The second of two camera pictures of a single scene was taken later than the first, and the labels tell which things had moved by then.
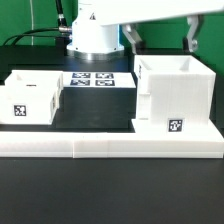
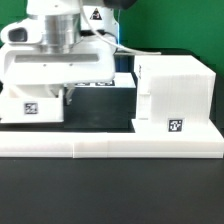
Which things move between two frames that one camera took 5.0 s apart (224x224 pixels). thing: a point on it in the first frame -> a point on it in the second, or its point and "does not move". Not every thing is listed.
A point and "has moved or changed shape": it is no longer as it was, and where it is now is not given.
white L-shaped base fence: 110,144 does not move
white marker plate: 98,80 does not move
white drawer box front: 28,104 has moved or changed shape
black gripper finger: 190,44 -> 28,66
